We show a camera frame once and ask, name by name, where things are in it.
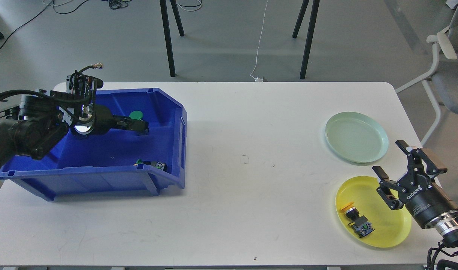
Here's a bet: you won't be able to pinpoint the green push button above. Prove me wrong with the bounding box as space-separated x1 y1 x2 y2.
133 159 168 171
129 110 144 121

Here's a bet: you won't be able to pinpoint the black stand leg right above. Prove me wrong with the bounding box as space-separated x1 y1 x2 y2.
292 0 320 79

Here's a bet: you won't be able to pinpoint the blue plastic bin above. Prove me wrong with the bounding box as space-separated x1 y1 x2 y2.
0 88 187 201

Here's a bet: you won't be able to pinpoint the grey office chair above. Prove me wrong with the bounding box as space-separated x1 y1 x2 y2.
396 4 458 145

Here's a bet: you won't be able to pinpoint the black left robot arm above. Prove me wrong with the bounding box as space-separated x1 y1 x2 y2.
0 63 149 169

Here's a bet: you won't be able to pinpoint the black cables on floor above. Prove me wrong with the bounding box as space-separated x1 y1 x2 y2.
0 0 134 60

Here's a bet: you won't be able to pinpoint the black stand leg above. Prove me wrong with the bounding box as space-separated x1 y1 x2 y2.
292 0 320 79
159 0 185 77

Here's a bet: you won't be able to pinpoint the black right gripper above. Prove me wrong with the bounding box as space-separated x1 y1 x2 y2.
372 140 458 229

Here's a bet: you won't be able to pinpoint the white cable on floor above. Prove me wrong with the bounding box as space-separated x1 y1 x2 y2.
250 0 269 82

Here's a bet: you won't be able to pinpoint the yellow plate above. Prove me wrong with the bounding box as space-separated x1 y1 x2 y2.
335 176 413 248

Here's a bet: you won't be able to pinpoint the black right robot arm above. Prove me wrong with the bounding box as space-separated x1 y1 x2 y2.
372 140 458 270

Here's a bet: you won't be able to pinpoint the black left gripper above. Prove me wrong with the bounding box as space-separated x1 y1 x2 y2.
74 105 149 136

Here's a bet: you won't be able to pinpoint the yellow push button front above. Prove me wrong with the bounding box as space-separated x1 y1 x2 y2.
339 201 375 238

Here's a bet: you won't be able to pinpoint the pale green plate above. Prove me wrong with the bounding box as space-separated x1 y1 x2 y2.
324 111 389 164

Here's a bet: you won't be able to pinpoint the black stand leg left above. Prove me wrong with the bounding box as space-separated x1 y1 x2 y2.
159 0 185 77

